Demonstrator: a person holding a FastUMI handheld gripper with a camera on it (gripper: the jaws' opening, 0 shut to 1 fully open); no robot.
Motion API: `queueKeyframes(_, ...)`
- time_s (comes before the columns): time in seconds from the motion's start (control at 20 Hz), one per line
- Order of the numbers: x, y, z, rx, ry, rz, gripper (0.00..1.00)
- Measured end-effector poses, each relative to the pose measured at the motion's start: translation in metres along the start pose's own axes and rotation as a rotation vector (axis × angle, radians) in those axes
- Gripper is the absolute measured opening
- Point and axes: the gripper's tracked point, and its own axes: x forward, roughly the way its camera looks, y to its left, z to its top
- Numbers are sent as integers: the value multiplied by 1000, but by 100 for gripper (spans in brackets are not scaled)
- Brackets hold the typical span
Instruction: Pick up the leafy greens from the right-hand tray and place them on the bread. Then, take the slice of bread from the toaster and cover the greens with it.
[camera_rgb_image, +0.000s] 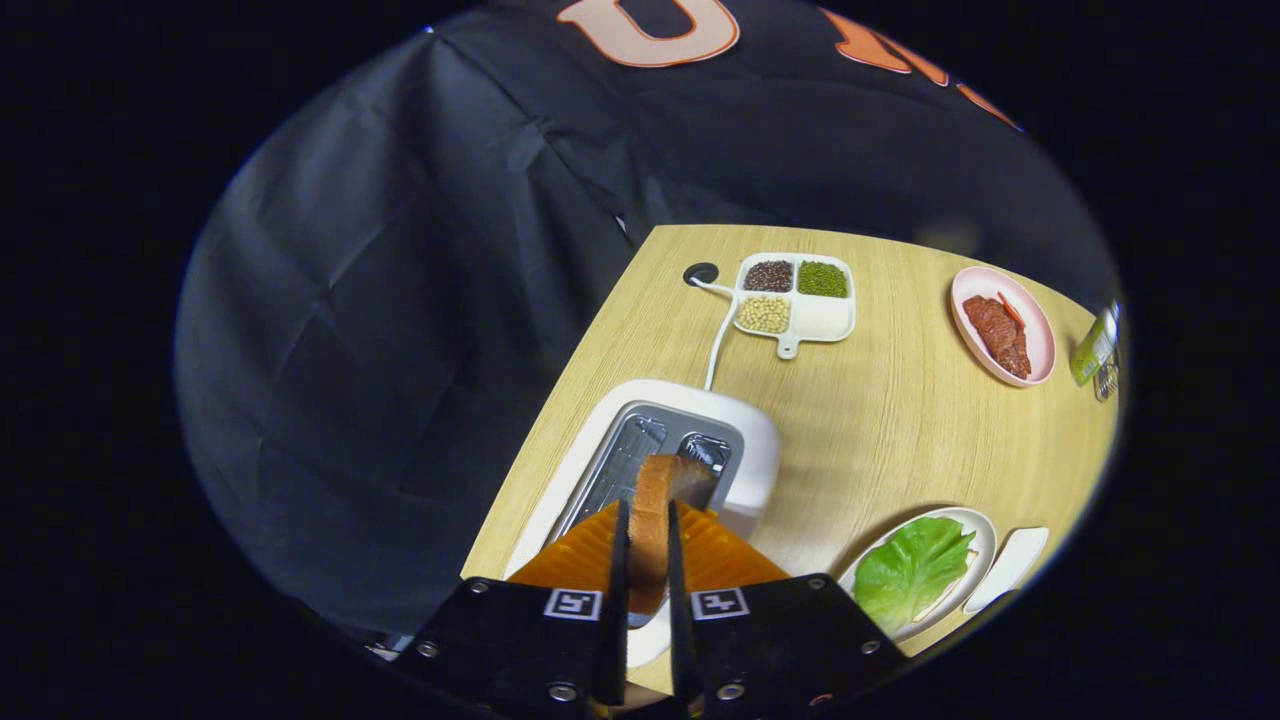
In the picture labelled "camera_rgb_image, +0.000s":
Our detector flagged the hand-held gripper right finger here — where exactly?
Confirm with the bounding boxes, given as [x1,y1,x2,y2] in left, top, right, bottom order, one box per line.
[667,500,906,719]

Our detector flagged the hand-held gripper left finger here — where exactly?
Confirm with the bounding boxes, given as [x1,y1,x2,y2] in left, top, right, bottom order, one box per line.
[395,500,633,713]

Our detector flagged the green lettuce leaf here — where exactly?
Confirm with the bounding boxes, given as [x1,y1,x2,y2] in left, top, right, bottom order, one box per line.
[853,516,977,635]

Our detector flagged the plain bread slice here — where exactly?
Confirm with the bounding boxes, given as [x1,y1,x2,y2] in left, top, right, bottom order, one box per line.
[628,453,719,616]

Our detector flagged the white toaster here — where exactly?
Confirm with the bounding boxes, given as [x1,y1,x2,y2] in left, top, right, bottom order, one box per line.
[503,378,781,669]

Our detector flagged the round white plate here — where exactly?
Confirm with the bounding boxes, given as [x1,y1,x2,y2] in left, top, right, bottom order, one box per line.
[838,507,998,643]

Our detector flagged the oblong white plate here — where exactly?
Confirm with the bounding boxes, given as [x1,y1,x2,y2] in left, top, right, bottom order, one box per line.
[962,526,1050,614]

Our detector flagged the black backdrop cloth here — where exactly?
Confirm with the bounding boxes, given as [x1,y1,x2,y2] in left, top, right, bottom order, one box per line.
[172,0,1121,651]

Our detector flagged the divided white seasoning dish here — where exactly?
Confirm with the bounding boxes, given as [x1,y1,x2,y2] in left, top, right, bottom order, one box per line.
[733,252,857,360]

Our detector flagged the brown meat pieces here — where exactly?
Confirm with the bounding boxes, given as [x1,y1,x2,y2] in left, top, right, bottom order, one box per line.
[962,295,1032,380]

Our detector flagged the pink plate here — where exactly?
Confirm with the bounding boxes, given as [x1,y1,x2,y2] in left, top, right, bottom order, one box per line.
[950,266,1057,388]

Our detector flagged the silver green drink bottle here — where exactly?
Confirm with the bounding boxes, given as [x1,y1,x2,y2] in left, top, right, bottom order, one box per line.
[1069,300,1121,387]

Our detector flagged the white toaster cable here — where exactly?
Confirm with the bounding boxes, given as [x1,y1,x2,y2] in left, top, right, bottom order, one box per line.
[697,280,739,391]

